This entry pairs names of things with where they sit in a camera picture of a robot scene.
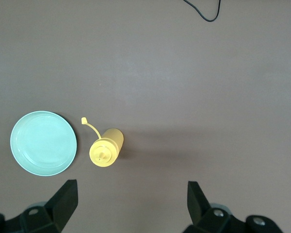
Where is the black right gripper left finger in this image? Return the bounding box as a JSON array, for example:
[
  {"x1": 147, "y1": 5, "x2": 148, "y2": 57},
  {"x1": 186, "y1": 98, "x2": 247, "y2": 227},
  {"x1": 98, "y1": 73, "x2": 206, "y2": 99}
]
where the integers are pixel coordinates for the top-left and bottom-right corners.
[{"x1": 0, "y1": 179, "x2": 78, "y2": 233}]

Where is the black looped table cable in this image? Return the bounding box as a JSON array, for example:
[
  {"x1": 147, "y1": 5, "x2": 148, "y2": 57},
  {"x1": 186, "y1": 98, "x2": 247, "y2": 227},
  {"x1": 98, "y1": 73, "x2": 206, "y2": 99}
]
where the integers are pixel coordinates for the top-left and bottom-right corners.
[{"x1": 183, "y1": 0, "x2": 222, "y2": 22}]

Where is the light green plate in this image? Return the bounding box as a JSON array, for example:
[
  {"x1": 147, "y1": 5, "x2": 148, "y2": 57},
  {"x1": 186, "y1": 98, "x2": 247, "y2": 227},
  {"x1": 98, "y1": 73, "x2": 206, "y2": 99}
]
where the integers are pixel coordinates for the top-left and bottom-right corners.
[{"x1": 10, "y1": 110, "x2": 78, "y2": 177}]

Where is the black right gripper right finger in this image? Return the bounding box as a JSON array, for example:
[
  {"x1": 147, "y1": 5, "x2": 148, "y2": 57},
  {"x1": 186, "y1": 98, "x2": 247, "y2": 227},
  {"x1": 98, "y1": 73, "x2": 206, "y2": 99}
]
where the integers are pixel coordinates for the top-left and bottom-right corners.
[{"x1": 183, "y1": 181, "x2": 286, "y2": 233}]

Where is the yellow squeeze bottle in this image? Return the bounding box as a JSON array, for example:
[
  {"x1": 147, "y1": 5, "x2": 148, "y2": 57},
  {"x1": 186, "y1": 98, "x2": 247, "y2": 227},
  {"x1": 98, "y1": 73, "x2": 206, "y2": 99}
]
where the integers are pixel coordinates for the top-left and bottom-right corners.
[{"x1": 81, "y1": 117, "x2": 125, "y2": 168}]

